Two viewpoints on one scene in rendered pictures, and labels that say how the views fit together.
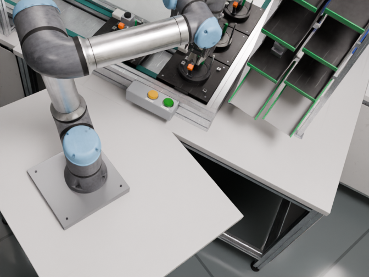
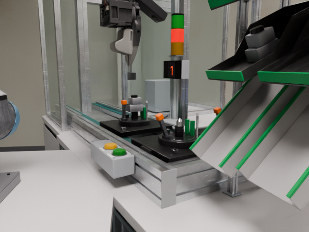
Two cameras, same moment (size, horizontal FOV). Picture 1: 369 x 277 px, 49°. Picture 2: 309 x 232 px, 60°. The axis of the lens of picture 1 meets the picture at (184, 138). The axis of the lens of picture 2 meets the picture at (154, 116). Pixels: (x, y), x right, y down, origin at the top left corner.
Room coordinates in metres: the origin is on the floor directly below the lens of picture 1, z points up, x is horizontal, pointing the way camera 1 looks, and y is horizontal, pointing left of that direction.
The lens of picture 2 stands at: (0.59, -0.53, 1.22)
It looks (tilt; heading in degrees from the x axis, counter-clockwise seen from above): 11 degrees down; 47
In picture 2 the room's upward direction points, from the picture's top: straight up
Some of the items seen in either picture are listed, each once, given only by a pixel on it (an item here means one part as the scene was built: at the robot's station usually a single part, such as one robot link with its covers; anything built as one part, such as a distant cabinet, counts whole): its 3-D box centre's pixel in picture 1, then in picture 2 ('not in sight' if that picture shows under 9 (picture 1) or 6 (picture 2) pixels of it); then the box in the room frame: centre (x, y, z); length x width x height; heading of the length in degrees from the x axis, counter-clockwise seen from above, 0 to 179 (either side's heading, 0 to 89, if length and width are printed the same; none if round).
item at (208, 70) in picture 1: (196, 64); (179, 129); (1.24, 0.05, 1.01); 0.24 x 0.24 x 0.13; 78
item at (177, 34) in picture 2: not in sight; (177, 36); (1.39, 0.21, 1.34); 0.05 x 0.05 x 0.05
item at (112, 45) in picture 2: (192, 55); (120, 47); (1.01, 0.06, 1.27); 0.06 x 0.03 x 0.09; 168
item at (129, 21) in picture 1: (128, 19); (136, 102); (1.32, 0.38, 1.06); 0.08 x 0.04 x 0.07; 168
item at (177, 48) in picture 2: not in sight; (177, 49); (1.39, 0.21, 1.29); 0.05 x 0.05 x 0.05
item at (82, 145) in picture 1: (82, 149); not in sight; (0.66, 0.31, 1.06); 0.13 x 0.12 x 0.14; 37
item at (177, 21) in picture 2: not in sight; (177, 22); (1.39, 0.21, 1.39); 0.05 x 0.05 x 0.05
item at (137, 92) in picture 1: (151, 100); (111, 156); (1.05, 0.17, 0.93); 0.21 x 0.07 x 0.06; 78
